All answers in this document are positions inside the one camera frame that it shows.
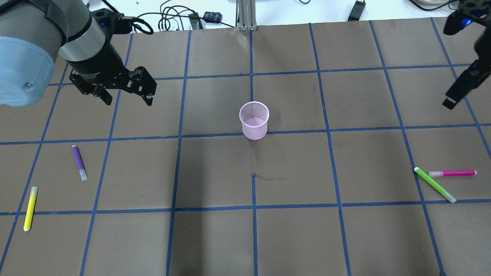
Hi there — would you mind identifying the green marker pen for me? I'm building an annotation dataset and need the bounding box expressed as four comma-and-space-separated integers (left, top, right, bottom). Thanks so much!
413, 167, 456, 203

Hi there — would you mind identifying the pink marker pen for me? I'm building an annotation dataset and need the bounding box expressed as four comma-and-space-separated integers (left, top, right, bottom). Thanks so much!
428, 170, 477, 177

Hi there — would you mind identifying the purple marker pen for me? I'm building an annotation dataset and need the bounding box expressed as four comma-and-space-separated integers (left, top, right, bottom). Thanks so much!
71, 145, 88, 181

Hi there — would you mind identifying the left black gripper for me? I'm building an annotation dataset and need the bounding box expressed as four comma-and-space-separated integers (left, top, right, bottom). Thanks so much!
69, 49, 157, 106

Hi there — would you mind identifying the aluminium frame post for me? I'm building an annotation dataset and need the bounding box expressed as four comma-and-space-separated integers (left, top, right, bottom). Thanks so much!
236, 0, 257, 32

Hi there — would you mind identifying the yellow marker pen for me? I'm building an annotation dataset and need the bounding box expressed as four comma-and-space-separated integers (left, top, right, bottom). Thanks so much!
23, 186, 38, 231

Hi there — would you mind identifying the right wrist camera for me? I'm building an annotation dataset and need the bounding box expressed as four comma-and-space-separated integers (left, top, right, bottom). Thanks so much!
443, 0, 491, 36

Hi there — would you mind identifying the black power adapter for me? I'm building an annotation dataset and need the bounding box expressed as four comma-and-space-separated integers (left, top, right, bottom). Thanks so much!
347, 0, 366, 21

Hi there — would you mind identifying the pink mesh cup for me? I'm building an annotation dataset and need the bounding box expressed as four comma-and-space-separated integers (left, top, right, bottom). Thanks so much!
239, 101, 270, 140

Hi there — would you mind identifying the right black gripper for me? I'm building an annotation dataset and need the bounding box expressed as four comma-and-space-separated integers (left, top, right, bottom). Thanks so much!
442, 28, 491, 110

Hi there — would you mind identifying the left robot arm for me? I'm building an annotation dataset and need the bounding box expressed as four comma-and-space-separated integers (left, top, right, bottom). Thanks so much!
0, 0, 157, 107

